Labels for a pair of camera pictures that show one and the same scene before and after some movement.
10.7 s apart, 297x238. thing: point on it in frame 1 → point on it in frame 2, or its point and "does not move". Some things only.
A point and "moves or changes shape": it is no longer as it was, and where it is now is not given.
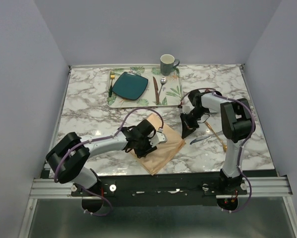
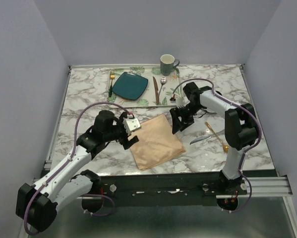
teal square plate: x=130 y=86 does not move
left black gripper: x=140 y=154 → x=128 y=144
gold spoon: x=224 y=146 does not move
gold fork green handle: x=112 y=77 does not move
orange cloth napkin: x=153 y=160 moves or changes shape
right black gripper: x=187 y=127 → x=176 y=124
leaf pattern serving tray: x=161 y=91 does not move
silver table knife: x=195 y=140 does not move
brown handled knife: x=156 y=89 does not move
